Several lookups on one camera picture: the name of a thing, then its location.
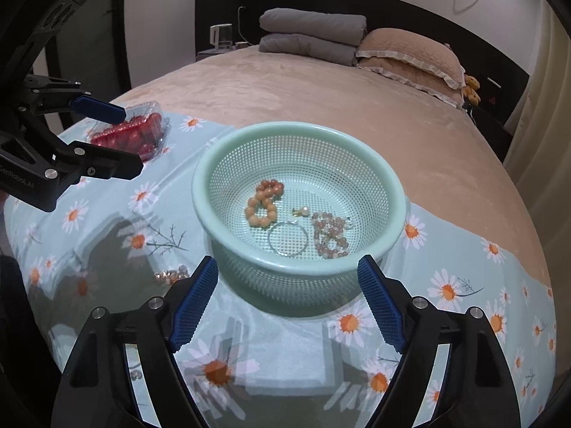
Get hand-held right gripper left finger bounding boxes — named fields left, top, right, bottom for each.
left=51, top=255, right=219, bottom=428

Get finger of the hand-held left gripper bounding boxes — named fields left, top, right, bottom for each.
left=51, top=140, right=144, bottom=182
left=20, top=76, right=127, bottom=124

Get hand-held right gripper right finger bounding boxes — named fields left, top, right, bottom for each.
left=357, top=254, right=520, bottom=428

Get pale bead bracelet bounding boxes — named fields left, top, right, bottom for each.
left=154, top=265, right=190, bottom=284

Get green plastic colander basket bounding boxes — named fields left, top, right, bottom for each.
left=192, top=122, right=408, bottom=317

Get clear box of cherry tomatoes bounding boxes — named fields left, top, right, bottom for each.
left=89, top=101, right=172, bottom=163

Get floral daisy tablecloth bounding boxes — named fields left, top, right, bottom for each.
left=2, top=109, right=560, bottom=428

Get silver hoop bangle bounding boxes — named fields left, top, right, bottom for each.
left=268, top=222, right=309, bottom=258

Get bedside table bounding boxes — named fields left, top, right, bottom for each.
left=196, top=47, right=238, bottom=61

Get white kettle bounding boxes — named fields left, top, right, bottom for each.
left=209, top=24, right=234, bottom=51

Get grey folded quilt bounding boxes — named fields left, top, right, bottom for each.
left=259, top=34, right=362, bottom=67
left=259, top=7, right=368, bottom=47

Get brown bed blanket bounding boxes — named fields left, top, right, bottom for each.
left=109, top=45, right=554, bottom=286

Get beige ruffled pillow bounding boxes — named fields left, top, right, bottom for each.
left=355, top=56, right=462, bottom=108
left=357, top=27, right=465, bottom=91

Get yellow plush toy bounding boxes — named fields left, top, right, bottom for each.
left=461, top=73, right=483, bottom=108

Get black bed headboard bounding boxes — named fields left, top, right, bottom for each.
left=195, top=0, right=531, bottom=134

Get cream curtain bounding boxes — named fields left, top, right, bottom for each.
left=503, top=9, right=571, bottom=237

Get pink bead bracelet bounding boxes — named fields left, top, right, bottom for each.
left=311, top=212, right=353, bottom=259

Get orange bead bracelet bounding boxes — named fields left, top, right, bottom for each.
left=244, top=179, right=285, bottom=228

